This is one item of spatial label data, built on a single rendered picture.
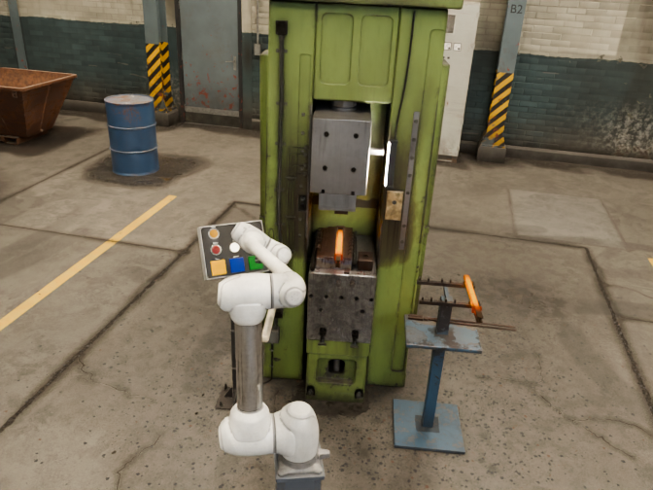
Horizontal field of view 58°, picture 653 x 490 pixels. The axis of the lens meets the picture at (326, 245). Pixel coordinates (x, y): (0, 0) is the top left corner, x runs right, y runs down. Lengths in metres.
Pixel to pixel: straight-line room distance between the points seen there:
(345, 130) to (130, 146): 4.80
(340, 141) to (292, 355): 1.48
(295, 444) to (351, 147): 1.48
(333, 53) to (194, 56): 6.87
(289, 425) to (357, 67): 1.77
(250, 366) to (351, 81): 1.58
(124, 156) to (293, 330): 4.40
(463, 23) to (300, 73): 5.30
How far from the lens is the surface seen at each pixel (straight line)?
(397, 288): 3.54
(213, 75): 9.79
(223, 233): 3.14
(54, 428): 3.84
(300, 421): 2.38
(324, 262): 3.29
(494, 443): 3.72
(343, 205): 3.15
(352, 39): 3.09
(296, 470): 2.53
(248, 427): 2.37
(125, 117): 7.44
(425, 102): 3.16
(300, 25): 3.09
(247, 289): 2.11
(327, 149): 3.05
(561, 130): 9.21
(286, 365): 3.87
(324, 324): 3.43
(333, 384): 3.69
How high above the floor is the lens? 2.46
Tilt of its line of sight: 26 degrees down
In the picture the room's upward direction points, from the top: 3 degrees clockwise
